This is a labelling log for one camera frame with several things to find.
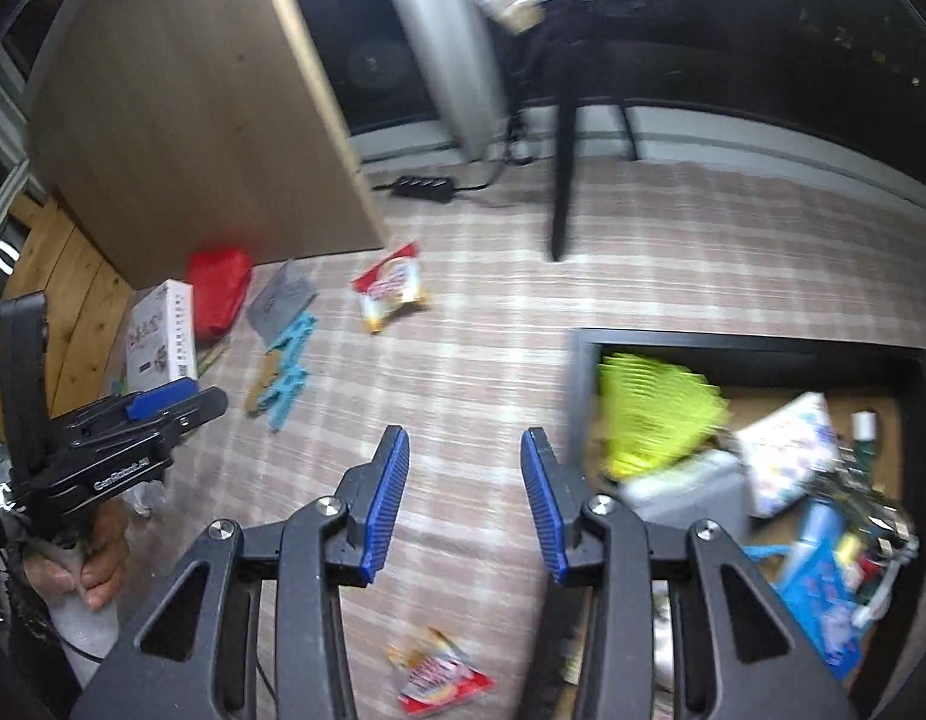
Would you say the white curtain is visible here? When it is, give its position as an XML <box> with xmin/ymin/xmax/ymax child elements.
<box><xmin>368</xmin><ymin>0</ymin><xmax>509</xmax><ymax>162</ymax></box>

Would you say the tan card strip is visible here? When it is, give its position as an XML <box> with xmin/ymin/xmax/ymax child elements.
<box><xmin>244</xmin><ymin>349</ymin><xmax>284</xmax><ymax>415</ymax></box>

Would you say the yellow-green plastic mesh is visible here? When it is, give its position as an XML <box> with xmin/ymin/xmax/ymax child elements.
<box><xmin>596</xmin><ymin>351</ymin><xmax>734</xmax><ymax>482</ymax></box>

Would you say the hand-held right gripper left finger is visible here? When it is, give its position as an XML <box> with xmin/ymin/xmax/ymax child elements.
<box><xmin>71</xmin><ymin>424</ymin><xmax>411</xmax><ymax>720</ymax></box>

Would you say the green bottle white cap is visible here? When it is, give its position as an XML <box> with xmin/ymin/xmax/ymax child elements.
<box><xmin>851</xmin><ymin>409</ymin><xmax>881</xmax><ymax>466</ymax></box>

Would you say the wooden panel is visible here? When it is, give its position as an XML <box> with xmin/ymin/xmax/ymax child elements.
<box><xmin>28</xmin><ymin>0</ymin><xmax>389</xmax><ymax>293</ymax></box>

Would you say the silver metal clip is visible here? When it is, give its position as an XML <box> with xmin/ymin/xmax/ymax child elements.
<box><xmin>830</xmin><ymin>465</ymin><xmax>921</xmax><ymax>563</ymax></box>

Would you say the red white coffee sachet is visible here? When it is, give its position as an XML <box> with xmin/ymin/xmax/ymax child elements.
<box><xmin>388</xmin><ymin>626</ymin><xmax>498</xmax><ymax>717</ymax></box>

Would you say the black tripod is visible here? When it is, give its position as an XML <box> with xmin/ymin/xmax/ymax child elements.
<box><xmin>508</xmin><ymin>0</ymin><xmax>644</xmax><ymax>263</ymax></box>

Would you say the white dotted box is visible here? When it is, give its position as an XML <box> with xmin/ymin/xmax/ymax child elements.
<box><xmin>735</xmin><ymin>391</ymin><xmax>835</xmax><ymax>518</ymax></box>

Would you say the small white grey box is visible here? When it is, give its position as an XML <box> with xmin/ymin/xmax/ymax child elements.
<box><xmin>620</xmin><ymin>450</ymin><xmax>753</xmax><ymax>541</ymax></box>

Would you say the blue flat packet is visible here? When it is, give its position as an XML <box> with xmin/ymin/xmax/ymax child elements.
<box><xmin>778</xmin><ymin>555</ymin><xmax>873</xmax><ymax>680</ymax></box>

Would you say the black power cable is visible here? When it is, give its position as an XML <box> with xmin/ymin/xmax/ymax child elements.
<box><xmin>455</xmin><ymin>112</ymin><xmax>535</xmax><ymax>192</ymax></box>

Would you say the red cloth pouch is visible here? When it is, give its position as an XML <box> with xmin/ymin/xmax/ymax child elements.
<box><xmin>187</xmin><ymin>244</ymin><xmax>254</xmax><ymax>342</ymax></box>

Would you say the red snack packet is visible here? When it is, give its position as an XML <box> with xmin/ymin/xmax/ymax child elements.
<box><xmin>350</xmin><ymin>240</ymin><xmax>432</xmax><ymax>335</ymax></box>

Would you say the black container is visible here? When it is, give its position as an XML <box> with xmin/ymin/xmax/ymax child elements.
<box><xmin>564</xmin><ymin>328</ymin><xmax>926</xmax><ymax>720</ymax></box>

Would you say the black power strip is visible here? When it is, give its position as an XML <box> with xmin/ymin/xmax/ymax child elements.
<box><xmin>391</xmin><ymin>176</ymin><xmax>458</xmax><ymax>203</ymax></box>

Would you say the white cord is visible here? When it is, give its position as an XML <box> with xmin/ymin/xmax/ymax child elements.
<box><xmin>853</xmin><ymin>555</ymin><xmax>906</xmax><ymax>627</ymax></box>

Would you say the white crumpled sachet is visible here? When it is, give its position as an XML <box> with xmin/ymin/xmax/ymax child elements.
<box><xmin>121</xmin><ymin>476</ymin><xmax>170</xmax><ymax>518</ymax></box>

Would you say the white printed carton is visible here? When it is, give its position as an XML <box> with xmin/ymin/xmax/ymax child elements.
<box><xmin>124</xmin><ymin>279</ymin><xmax>200</xmax><ymax>395</ymax></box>

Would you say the person's left hand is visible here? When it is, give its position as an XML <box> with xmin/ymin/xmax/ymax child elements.
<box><xmin>23</xmin><ymin>499</ymin><xmax>131</xmax><ymax>612</ymax></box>

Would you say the grey striped packet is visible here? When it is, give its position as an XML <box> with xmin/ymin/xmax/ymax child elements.
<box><xmin>245</xmin><ymin>259</ymin><xmax>321</xmax><ymax>342</ymax></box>

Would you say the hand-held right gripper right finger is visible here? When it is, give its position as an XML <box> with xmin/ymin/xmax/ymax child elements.
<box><xmin>519</xmin><ymin>426</ymin><xmax>861</xmax><ymax>720</ymax></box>

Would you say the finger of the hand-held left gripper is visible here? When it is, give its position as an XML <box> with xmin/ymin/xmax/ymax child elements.
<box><xmin>158</xmin><ymin>388</ymin><xmax>230</xmax><ymax>451</ymax></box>
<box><xmin>124</xmin><ymin>379</ymin><xmax>203</xmax><ymax>422</ymax></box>

